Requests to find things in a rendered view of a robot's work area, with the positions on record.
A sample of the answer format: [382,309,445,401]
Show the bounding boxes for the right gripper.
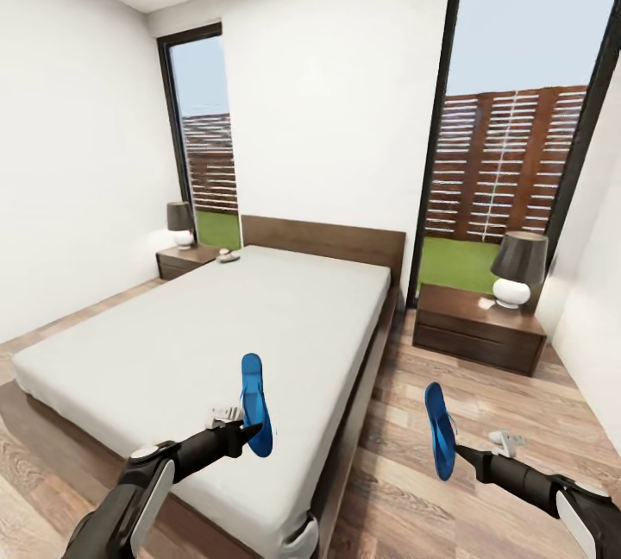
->
[454,445,532,504]

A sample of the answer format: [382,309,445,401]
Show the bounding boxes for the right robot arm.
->
[454,431,621,559]

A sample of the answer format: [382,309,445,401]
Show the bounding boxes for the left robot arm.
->
[61,403,263,559]

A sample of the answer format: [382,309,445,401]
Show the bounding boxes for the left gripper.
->
[192,420,263,470]

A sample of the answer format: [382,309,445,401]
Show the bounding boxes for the sandal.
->
[424,382,459,481]
[241,353,273,458]

